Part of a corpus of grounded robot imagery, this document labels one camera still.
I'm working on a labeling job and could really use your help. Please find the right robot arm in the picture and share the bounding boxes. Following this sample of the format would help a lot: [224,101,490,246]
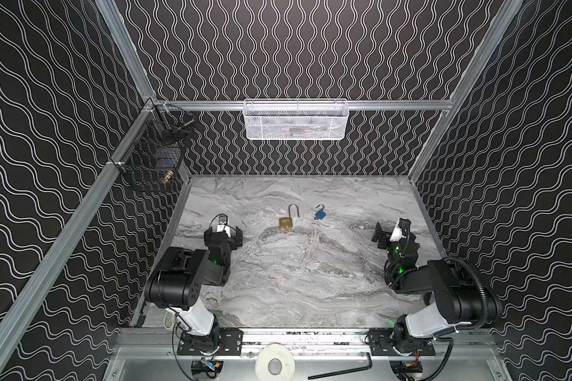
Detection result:
[372,218,504,341]

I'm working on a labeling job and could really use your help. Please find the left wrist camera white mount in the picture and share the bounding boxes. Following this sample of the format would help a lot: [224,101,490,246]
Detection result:
[216,214,231,237]

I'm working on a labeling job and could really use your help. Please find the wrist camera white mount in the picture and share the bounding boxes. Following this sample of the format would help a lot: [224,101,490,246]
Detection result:
[389,223,408,242]
[216,214,231,237]

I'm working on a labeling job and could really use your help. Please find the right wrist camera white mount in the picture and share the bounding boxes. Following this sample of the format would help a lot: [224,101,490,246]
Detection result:
[389,223,408,242]

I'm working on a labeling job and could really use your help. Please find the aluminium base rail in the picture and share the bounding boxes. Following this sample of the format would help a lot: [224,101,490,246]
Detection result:
[113,327,501,360]

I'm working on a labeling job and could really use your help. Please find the black hex key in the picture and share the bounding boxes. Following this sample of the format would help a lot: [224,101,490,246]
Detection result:
[308,352,373,380]

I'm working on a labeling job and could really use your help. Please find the small blue padlock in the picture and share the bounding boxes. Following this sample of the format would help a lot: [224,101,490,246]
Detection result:
[314,204,327,220]

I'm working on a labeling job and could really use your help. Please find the brass padlock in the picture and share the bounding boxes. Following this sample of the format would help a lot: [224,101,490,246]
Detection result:
[279,203,300,233]

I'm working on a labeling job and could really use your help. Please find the white tape roll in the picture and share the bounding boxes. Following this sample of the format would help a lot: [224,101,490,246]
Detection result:
[255,343,296,381]

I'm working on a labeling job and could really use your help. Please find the black wire wall basket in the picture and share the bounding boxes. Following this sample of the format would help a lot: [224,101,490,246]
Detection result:
[117,106,196,195]

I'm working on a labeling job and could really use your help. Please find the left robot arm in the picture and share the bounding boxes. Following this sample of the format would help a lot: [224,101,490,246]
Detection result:
[144,224,243,348]

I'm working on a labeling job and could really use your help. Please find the white mesh wall basket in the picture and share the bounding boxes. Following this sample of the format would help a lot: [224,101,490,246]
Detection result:
[242,98,350,141]

